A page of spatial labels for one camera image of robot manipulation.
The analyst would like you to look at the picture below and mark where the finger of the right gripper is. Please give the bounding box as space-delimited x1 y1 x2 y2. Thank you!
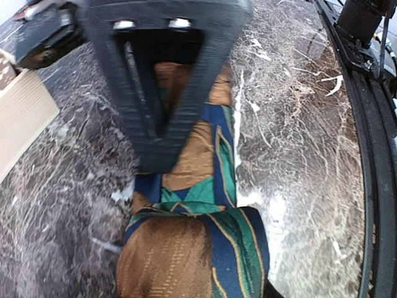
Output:
83 1 251 174

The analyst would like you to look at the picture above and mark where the brown green patterned tie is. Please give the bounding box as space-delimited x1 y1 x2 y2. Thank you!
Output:
116 66 270 297

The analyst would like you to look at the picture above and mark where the wooden compartment tray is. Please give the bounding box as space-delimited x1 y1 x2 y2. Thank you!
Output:
1 50 60 180

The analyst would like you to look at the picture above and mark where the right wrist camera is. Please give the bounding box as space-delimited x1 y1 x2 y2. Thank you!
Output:
15 2 86 70

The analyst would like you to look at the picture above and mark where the black front rail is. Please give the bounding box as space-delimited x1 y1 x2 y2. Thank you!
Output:
316 1 396 297

